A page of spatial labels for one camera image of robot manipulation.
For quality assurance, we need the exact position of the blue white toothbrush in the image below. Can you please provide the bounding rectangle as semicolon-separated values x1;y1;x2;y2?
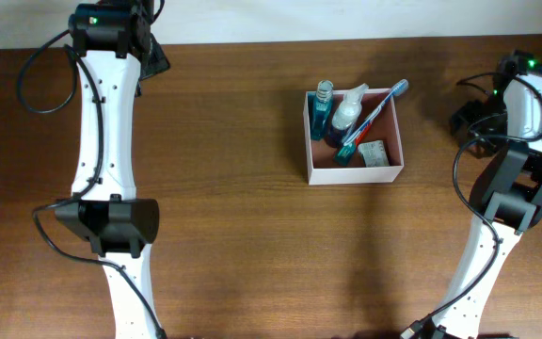
343;79;409;146

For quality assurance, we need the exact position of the clear blue sanitizer bottle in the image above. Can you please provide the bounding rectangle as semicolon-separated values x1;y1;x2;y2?
327;83;369;148

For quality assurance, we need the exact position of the white open cardboard box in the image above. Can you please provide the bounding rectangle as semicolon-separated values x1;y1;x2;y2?
302;91;405;186

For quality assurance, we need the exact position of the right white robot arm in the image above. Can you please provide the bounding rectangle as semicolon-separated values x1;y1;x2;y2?
401;50;542;338

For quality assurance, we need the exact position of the green white soap box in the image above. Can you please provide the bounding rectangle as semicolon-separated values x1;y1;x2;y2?
358;140;390;168

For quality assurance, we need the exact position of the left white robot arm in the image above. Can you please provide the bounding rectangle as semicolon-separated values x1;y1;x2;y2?
55;1;167;338

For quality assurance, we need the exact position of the teal toothpaste tube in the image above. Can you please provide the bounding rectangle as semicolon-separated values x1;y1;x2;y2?
333;126;370;167

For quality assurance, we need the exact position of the teal mouthwash bottle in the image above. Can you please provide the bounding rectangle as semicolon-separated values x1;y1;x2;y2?
311;80;333;140

